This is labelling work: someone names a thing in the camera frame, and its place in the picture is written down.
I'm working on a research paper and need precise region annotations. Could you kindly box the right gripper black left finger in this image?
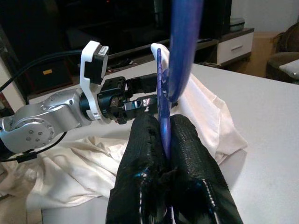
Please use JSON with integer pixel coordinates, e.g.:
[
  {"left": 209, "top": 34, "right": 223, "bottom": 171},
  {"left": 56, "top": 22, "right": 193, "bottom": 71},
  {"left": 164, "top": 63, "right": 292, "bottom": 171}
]
[{"left": 106, "top": 114, "right": 169, "bottom": 224}]

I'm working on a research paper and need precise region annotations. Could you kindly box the white T-shirt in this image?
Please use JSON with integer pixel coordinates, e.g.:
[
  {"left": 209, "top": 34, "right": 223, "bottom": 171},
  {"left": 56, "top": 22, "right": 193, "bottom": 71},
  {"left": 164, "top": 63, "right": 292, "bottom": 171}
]
[{"left": 0, "top": 43, "right": 248, "bottom": 208}]

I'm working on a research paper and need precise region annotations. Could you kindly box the dark sofa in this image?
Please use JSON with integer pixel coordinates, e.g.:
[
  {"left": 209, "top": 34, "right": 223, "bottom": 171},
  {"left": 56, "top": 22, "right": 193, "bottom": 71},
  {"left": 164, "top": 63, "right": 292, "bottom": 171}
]
[{"left": 266, "top": 23, "right": 299, "bottom": 82}]

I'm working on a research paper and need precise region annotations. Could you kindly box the dark console with white drawer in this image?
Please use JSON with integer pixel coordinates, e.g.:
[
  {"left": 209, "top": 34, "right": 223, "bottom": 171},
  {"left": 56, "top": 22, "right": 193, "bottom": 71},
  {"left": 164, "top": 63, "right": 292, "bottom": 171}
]
[{"left": 27, "top": 28, "right": 255, "bottom": 98}]

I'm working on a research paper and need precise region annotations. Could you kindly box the white pillow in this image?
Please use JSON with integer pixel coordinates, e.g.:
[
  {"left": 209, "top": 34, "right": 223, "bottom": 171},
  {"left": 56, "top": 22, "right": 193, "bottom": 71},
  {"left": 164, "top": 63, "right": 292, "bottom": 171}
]
[{"left": 279, "top": 62, "right": 299, "bottom": 77}]

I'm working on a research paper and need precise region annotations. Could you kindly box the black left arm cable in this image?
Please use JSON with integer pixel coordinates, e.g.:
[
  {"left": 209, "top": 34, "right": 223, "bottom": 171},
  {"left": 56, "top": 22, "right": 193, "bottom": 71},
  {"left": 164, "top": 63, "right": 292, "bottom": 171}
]
[{"left": 0, "top": 50, "right": 85, "bottom": 94}]

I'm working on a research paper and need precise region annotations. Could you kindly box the grey case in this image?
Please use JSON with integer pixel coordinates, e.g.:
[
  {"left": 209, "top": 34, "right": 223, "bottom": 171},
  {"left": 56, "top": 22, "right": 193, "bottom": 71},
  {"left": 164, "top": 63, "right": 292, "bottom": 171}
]
[{"left": 230, "top": 17, "right": 246, "bottom": 31}]

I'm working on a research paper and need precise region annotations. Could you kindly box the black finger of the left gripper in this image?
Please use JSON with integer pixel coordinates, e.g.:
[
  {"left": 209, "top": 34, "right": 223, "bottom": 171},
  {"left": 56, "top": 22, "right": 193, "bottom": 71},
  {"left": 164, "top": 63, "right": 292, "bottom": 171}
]
[
  {"left": 123, "top": 94, "right": 162, "bottom": 119},
  {"left": 126, "top": 74, "right": 158, "bottom": 94}
]

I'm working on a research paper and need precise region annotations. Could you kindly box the blue plastic hanger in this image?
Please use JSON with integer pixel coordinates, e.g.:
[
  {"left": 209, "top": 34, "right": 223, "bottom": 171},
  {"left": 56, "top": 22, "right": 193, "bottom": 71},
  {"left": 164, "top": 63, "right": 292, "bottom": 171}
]
[{"left": 156, "top": 0, "right": 204, "bottom": 164}]

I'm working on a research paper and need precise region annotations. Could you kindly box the brown box with yellow label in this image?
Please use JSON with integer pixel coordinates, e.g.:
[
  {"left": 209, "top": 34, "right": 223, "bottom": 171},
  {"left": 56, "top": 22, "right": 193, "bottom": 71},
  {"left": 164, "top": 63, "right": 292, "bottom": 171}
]
[{"left": 30, "top": 62, "right": 73, "bottom": 87}]

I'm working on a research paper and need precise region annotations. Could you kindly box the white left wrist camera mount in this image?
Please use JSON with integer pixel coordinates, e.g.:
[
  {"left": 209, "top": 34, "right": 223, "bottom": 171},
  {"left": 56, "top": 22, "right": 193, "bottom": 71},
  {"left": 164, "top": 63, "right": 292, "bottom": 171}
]
[{"left": 79, "top": 41, "right": 110, "bottom": 121}]

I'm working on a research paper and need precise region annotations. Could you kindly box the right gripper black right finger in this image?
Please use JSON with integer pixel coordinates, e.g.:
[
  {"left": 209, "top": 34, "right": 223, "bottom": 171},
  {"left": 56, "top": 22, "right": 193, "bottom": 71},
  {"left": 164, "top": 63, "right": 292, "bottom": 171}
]
[{"left": 168, "top": 114, "right": 245, "bottom": 224}]

